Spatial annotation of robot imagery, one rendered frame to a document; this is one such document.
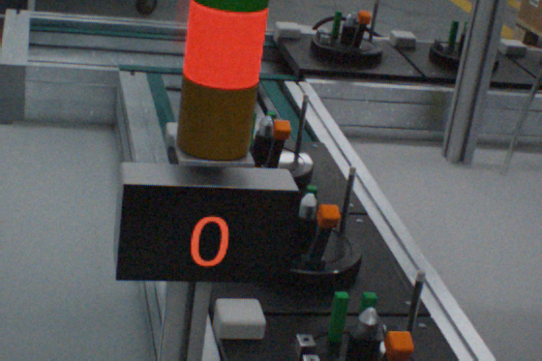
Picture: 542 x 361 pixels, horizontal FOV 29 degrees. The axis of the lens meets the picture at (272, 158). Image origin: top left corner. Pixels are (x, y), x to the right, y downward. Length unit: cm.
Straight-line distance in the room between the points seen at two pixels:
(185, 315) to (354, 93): 113
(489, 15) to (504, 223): 36
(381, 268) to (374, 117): 73
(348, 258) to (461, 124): 72
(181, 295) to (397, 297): 43
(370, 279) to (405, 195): 53
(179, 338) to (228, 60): 24
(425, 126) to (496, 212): 30
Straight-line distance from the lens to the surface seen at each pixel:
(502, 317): 140
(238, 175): 71
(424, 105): 193
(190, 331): 79
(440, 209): 168
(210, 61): 66
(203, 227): 70
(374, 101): 190
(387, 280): 119
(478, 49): 181
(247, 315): 104
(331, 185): 141
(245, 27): 65
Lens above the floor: 152
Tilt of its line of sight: 22 degrees down
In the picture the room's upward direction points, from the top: 8 degrees clockwise
